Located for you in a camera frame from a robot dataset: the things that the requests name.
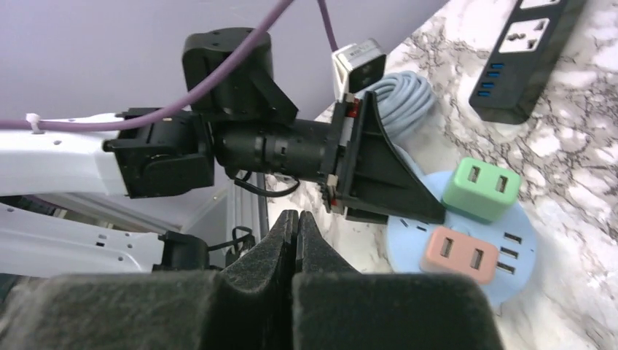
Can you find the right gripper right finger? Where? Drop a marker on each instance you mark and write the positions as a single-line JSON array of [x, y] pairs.
[[336, 307]]

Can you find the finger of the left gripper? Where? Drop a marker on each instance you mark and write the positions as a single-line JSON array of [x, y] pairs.
[[378, 182]]

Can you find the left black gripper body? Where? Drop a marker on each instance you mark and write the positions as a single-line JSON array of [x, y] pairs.
[[341, 158]]

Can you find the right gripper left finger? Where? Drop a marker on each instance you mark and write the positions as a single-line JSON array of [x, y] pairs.
[[245, 306]]

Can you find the pink plug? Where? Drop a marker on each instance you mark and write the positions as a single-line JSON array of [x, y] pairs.
[[450, 251]]

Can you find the green plug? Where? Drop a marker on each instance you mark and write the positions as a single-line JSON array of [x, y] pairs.
[[481, 190]]

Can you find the blue round socket hub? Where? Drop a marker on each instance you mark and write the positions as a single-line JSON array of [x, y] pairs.
[[486, 235]]

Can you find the black strip with green plugs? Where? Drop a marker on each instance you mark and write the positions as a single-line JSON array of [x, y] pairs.
[[522, 60]]

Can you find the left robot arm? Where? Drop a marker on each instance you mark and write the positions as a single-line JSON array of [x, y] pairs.
[[247, 125]]

